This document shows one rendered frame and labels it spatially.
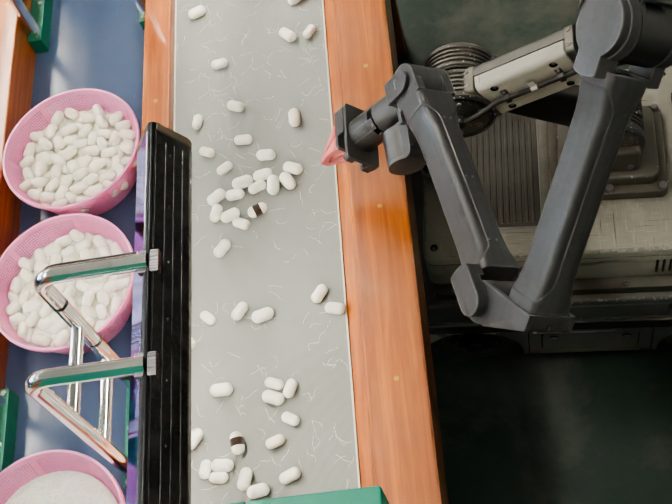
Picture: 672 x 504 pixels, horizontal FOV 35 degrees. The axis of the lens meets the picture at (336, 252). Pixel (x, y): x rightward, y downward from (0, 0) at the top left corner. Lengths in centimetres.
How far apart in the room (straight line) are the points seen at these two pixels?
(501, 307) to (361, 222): 50
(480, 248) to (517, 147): 80
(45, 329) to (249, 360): 39
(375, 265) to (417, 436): 30
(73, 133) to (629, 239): 107
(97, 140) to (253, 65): 33
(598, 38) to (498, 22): 177
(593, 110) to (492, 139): 95
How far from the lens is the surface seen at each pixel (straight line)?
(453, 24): 304
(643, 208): 214
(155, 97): 208
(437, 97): 159
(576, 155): 131
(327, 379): 173
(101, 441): 165
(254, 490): 168
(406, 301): 174
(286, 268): 183
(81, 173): 206
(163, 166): 155
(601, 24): 127
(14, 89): 224
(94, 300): 194
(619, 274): 218
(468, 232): 146
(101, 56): 231
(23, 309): 199
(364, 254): 179
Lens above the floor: 232
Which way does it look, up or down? 60 degrees down
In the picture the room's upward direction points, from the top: 21 degrees counter-clockwise
